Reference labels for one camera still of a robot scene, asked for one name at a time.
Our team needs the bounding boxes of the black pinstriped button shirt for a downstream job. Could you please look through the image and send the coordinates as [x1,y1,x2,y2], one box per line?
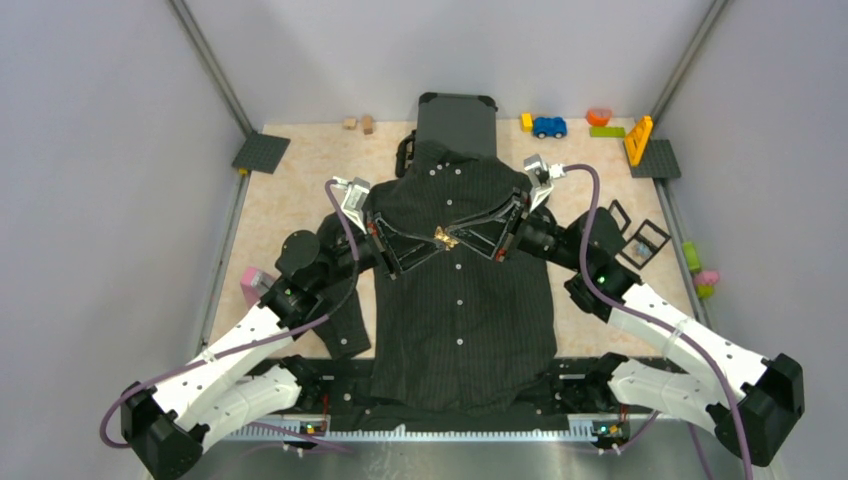
[316,141,557,416]

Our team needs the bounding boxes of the left dark grey baseplate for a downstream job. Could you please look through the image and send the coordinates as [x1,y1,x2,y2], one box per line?
[231,131,291,174]

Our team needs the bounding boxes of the wooden block right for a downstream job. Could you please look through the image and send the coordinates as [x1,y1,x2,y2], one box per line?
[361,115,375,135]

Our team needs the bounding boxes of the dark grey case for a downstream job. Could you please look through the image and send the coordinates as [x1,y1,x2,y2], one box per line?
[395,92,498,178]

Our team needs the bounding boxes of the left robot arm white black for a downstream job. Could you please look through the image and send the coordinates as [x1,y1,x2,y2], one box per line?
[112,178,456,479]

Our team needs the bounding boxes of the orange bowl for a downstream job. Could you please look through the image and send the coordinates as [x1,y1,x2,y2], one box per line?
[585,108,612,127]

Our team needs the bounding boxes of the dark grey baseplate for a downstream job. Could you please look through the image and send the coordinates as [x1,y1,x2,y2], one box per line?
[630,139,681,180]
[231,131,291,174]

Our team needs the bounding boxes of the black frame brooch box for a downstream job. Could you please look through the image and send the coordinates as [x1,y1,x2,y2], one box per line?
[608,199,671,270]

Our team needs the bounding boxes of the yellow toy brick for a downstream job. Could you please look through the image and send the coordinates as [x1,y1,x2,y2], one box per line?
[520,112,534,132]

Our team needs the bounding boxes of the orange toy ladder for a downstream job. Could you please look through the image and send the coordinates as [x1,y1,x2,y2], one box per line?
[623,115,654,167]

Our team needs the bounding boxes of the pink gold brooch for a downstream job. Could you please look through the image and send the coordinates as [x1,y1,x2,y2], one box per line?
[434,226,459,251]

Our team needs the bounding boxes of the blue toy car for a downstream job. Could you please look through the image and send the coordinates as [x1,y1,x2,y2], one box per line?
[532,116,568,139]

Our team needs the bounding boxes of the green pink toy bricks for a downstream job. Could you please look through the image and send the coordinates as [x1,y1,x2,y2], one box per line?
[682,241,721,299]

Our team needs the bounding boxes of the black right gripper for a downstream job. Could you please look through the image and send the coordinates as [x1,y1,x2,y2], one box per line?
[447,189,586,273]

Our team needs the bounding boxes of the pink stapler box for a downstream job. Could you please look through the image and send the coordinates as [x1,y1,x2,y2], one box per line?
[240,267,276,308]

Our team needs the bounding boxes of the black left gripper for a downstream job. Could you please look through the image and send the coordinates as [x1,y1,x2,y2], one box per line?
[312,206,446,290]

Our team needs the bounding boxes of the green flat brick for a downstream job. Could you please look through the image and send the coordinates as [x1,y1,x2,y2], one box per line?
[589,126,627,138]

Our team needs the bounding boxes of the right dark grey baseplate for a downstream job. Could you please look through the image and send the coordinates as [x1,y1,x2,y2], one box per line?
[630,139,681,180]

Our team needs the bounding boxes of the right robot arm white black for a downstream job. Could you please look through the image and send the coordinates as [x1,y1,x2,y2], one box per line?
[444,156,805,470]

